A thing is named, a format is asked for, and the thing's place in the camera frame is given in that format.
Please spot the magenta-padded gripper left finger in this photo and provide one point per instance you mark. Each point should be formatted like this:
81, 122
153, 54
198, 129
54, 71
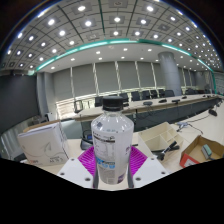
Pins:
73, 170

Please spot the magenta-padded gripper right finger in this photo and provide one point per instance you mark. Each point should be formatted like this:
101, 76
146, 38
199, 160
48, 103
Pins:
150, 170

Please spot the clear plastic water bottle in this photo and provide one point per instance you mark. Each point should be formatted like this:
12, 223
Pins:
111, 140

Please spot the black tool in organizer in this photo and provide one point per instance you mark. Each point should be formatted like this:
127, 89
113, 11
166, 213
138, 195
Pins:
166, 151

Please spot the black desk phone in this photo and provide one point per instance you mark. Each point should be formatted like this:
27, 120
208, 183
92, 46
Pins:
86, 141

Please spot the beige desk organizer tray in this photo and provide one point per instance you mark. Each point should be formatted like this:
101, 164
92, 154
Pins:
156, 136

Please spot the large white cardboard box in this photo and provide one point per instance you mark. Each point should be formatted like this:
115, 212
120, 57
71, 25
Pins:
43, 143

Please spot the open cardboard box red side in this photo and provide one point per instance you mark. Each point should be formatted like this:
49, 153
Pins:
196, 155

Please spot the long curved conference desk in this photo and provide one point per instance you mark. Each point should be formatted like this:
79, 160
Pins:
156, 106

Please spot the row of black office chairs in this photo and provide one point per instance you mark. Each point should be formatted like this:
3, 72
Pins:
145, 95

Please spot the ceiling lights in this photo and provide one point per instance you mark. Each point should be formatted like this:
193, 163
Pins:
88, 23

